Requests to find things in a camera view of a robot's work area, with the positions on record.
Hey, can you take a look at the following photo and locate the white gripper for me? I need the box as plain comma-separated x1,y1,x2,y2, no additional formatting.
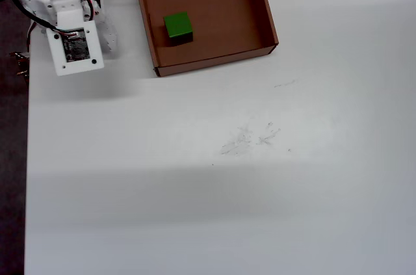
20,0,119,59

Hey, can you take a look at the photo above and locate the green cube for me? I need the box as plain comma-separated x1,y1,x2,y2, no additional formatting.
162,11,194,47

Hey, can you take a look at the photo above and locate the brown cardboard box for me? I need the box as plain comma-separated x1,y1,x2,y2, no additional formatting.
131,0,280,78

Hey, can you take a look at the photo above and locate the white-framed wrist camera board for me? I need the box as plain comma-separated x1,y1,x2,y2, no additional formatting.
45,0,106,77

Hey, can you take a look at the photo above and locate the thick black camera cable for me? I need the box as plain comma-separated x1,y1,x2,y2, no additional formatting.
11,0,86,37

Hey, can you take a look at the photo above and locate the red white black wire bundle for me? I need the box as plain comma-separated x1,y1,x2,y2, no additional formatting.
27,21,39,55

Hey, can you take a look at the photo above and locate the small brass wire connector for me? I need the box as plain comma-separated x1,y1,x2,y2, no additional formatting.
8,51,31,79

